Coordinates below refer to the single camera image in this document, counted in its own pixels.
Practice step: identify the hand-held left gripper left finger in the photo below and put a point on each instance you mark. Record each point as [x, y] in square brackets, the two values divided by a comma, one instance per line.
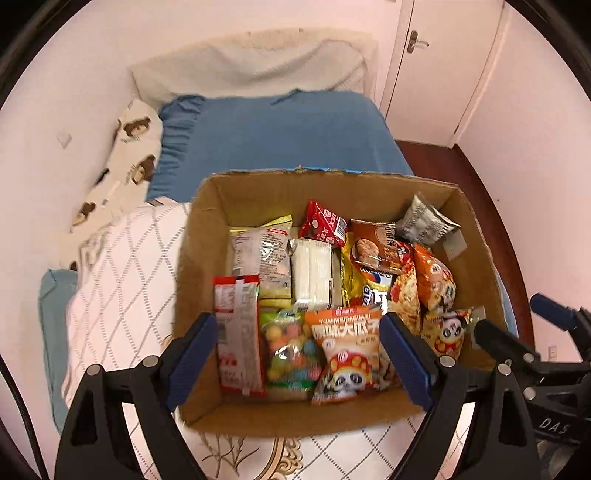
[194, 355]

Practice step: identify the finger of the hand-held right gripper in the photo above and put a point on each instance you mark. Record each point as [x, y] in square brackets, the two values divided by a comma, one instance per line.
[503, 344]
[554, 310]

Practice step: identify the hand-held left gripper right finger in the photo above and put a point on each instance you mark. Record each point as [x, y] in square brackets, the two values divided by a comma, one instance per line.
[406, 360]

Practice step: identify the red and white packet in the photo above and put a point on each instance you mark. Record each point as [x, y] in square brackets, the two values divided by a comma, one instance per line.
[238, 337]

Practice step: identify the yellow panda snack packet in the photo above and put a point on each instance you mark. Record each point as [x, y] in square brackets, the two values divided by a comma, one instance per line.
[445, 332]

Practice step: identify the orange panda snack packet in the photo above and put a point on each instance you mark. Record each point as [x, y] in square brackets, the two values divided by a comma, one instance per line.
[351, 360]

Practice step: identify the printed cardboard box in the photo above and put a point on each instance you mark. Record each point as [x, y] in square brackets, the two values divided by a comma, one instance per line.
[203, 277]

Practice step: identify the small orange panda packet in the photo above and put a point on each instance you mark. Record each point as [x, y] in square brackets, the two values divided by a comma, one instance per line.
[436, 281]

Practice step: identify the colourful candy bag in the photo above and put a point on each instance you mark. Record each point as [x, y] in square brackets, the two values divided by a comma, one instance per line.
[288, 355]

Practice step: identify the pale green snack packet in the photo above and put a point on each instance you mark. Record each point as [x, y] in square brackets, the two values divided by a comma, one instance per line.
[261, 258]

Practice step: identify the white tissue pack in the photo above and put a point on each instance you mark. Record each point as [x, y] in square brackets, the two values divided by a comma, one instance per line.
[314, 272]

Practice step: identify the noodle print packet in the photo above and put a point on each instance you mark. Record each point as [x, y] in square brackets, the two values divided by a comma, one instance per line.
[406, 290]

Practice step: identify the white and blue packet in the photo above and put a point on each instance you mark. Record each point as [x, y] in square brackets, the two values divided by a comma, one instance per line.
[375, 288]

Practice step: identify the white quilted blanket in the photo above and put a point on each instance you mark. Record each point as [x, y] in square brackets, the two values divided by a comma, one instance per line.
[120, 286]

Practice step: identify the brown cookie packet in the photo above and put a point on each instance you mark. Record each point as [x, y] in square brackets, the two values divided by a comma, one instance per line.
[374, 244]

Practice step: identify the silver grey packet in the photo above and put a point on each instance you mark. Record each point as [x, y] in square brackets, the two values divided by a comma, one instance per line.
[427, 221]

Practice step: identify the light blue pillow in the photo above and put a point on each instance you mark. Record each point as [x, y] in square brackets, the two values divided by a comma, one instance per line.
[55, 332]

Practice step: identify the red snack packet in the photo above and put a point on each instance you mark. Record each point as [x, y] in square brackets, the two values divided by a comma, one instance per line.
[323, 224]

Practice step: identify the bear print pillow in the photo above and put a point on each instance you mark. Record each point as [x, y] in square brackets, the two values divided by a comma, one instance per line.
[129, 157]

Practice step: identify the blue bed sheet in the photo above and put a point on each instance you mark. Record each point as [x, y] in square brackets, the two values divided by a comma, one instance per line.
[286, 134]

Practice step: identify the white door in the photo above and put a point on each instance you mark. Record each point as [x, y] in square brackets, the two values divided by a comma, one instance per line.
[438, 69]

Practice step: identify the beige towel covered headboard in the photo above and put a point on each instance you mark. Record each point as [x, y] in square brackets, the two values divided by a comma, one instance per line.
[258, 60]

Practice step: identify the white wall socket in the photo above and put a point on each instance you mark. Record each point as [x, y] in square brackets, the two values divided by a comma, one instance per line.
[552, 352]
[63, 139]

